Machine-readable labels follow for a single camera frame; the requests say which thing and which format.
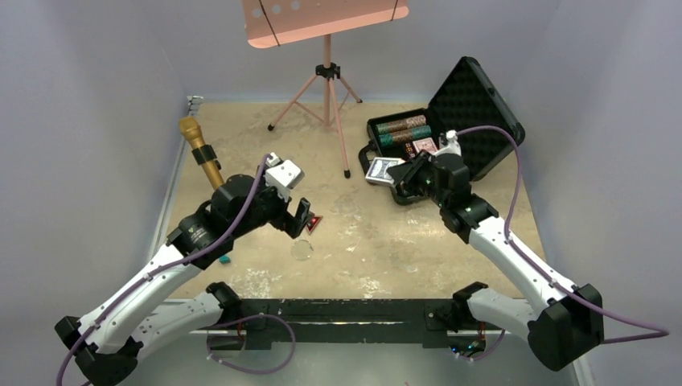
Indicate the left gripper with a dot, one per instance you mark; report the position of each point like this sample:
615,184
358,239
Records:
285,220

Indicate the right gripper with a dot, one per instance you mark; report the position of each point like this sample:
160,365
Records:
404,174

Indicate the triangular all-in button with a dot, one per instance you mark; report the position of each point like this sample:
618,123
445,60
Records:
313,223

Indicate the blue playing card deck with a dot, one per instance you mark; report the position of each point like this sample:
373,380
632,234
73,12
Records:
378,171

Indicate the clear round disc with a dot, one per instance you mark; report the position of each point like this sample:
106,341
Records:
302,250

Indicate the black poker case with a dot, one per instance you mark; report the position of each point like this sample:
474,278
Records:
468,102

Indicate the red playing card deck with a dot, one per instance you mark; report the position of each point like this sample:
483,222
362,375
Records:
425,144

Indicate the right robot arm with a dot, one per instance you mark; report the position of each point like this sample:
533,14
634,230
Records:
555,317

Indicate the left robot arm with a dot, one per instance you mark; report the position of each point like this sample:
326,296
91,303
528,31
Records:
108,343

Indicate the red dice row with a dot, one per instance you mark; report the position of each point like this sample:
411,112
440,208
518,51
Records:
410,152

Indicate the green chip row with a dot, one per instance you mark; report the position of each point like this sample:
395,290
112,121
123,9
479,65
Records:
406,135

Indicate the gold microphone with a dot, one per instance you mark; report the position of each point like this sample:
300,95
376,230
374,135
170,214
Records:
202,152

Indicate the pink music stand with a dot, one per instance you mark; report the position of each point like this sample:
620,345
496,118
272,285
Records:
276,23

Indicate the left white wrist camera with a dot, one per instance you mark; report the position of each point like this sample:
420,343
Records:
283,175

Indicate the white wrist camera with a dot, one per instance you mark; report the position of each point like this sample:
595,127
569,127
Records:
449,144
283,175

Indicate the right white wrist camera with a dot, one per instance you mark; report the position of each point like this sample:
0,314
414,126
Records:
449,144

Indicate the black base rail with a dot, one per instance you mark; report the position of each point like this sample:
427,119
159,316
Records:
429,323

